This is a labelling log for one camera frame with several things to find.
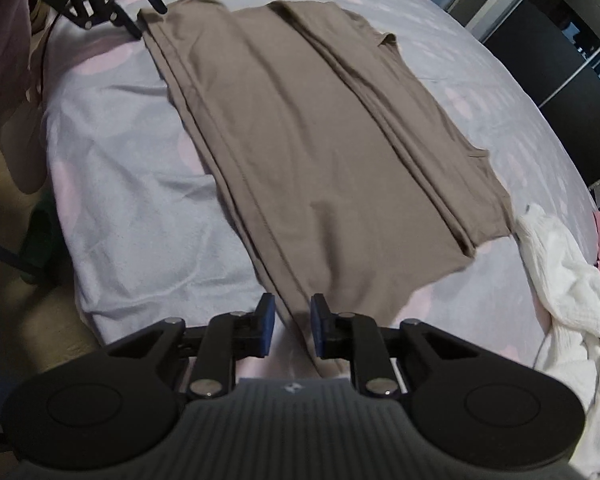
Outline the purple fleece robe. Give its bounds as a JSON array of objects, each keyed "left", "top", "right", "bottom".
[{"left": 0, "top": 0, "right": 48, "bottom": 196}]

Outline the dark sliding door wardrobe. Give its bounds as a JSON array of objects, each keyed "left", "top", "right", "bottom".
[{"left": 482, "top": 0, "right": 600, "bottom": 201}]

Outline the white door frame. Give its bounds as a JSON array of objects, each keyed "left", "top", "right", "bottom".
[{"left": 445, "top": 0, "right": 548, "bottom": 43}]

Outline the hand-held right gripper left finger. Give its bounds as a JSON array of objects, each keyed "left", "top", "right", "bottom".
[{"left": 105, "top": 293, "right": 275, "bottom": 401}]

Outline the taupe shirt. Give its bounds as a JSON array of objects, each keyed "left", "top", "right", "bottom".
[{"left": 137, "top": 0, "right": 513, "bottom": 376}]

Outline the white crinkled garment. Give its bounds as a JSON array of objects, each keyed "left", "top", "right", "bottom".
[{"left": 516, "top": 202, "right": 600, "bottom": 480}]

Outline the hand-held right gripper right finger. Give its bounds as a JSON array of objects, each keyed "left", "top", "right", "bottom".
[{"left": 312, "top": 294, "right": 481, "bottom": 400}]

